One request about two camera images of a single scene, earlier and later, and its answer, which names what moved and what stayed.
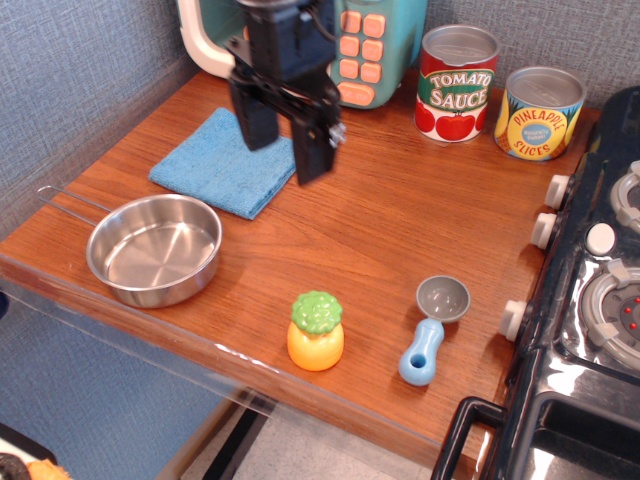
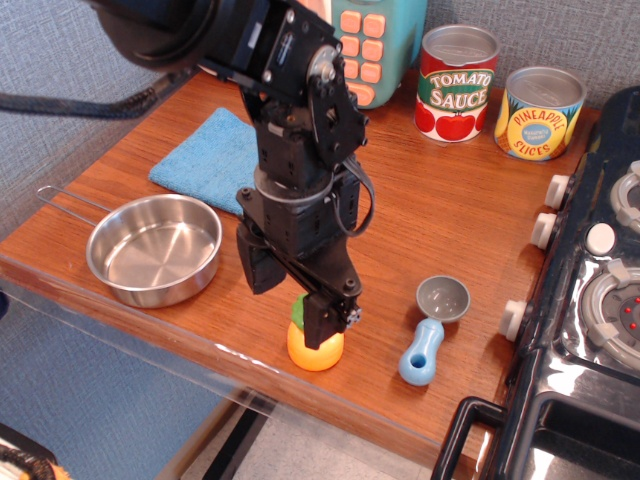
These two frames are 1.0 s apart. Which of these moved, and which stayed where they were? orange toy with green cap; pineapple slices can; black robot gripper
Moved: black robot gripper
Stayed: pineapple slices can; orange toy with green cap
